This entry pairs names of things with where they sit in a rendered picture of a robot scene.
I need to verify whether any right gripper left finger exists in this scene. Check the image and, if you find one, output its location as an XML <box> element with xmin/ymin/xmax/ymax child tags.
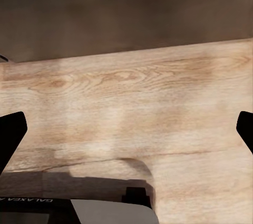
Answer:
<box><xmin>0</xmin><ymin>111</ymin><xmax>27</xmax><ymax>174</ymax></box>

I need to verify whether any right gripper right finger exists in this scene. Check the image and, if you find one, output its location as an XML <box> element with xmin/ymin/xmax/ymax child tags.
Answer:
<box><xmin>236</xmin><ymin>111</ymin><xmax>253</xmax><ymax>153</ymax></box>

